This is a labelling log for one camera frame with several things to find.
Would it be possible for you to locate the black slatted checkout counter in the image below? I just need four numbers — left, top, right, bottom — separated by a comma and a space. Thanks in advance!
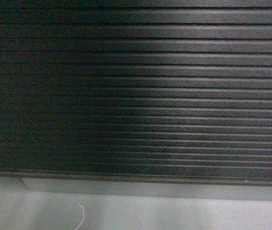
0, 0, 272, 201

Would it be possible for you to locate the white thread on floor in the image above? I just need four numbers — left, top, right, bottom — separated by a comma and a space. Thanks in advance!
75, 204, 85, 230

